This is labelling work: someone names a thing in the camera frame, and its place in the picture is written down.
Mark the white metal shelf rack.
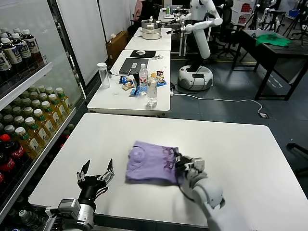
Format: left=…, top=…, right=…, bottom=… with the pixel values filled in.
left=0, top=55, right=77, bottom=231

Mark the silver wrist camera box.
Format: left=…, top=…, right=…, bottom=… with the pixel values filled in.
left=57, top=198, right=82, bottom=218
left=192, top=157, right=206, bottom=173

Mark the brown cardboard box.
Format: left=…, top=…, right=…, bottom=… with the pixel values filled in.
left=105, top=30, right=128, bottom=64

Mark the silver steamer pot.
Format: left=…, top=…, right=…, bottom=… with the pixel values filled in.
left=141, top=16, right=162, bottom=41

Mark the black office chair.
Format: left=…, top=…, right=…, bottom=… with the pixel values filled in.
left=211, top=0, right=244, bottom=60

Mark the pink jacket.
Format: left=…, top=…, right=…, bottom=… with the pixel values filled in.
left=133, top=0, right=145, bottom=23

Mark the white table with steamer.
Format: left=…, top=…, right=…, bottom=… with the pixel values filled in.
left=124, top=27, right=172, bottom=52

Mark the white floor cable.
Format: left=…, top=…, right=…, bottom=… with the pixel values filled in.
left=170, top=92, right=265, bottom=115

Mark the large white work table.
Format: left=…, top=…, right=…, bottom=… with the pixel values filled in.
left=28, top=112, right=303, bottom=229

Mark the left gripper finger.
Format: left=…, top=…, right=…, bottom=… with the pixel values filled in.
left=76, top=159, right=91, bottom=182
left=97, top=158, right=115, bottom=181

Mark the black office chair base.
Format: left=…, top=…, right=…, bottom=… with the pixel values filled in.
left=287, top=142, right=308, bottom=176

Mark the green cloth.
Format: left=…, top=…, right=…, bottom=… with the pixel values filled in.
left=255, top=33, right=293, bottom=48

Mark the clear plain water bottle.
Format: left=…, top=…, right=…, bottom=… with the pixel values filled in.
left=146, top=77, right=158, bottom=108

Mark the black mouse pad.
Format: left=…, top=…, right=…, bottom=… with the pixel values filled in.
left=129, top=50, right=156, bottom=59

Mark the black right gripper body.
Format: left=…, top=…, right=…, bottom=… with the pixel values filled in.
left=177, top=155, right=195, bottom=172

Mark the black laptop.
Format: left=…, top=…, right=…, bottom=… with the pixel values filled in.
left=118, top=58, right=149, bottom=76

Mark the purple t-shirt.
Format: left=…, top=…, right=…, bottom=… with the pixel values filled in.
left=124, top=141, right=185, bottom=186

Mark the black framed glass door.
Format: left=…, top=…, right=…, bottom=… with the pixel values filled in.
left=0, top=0, right=87, bottom=101

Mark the red label water bottle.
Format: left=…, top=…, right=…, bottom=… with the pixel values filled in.
left=139, top=64, right=148, bottom=96

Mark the clear water bottle pale cap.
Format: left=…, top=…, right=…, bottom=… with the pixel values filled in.
left=17, top=209, right=41, bottom=231

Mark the white table with snacks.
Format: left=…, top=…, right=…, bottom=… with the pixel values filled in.
left=87, top=50, right=172, bottom=116

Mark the clear tumbler white lid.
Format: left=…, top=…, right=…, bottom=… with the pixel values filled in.
left=96, top=63, right=111, bottom=89

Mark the black table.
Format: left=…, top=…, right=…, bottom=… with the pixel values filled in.
left=237, top=29, right=308, bottom=101

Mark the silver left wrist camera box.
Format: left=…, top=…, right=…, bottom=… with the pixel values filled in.
left=57, top=198, right=82, bottom=218

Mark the cola bottle red cap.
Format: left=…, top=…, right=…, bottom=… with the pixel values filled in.
left=0, top=154, right=16, bottom=185
left=0, top=134, right=26, bottom=170

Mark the white humanoid robot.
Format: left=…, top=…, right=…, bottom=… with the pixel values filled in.
left=177, top=0, right=214, bottom=91

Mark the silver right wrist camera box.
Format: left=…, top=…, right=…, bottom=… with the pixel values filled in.
left=192, top=157, right=206, bottom=173

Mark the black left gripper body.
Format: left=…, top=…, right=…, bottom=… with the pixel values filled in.
left=77, top=175, right=111, bottom=203

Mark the white cartons red print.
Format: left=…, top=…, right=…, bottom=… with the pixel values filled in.
left=232, top=0, right=255, bottom=25

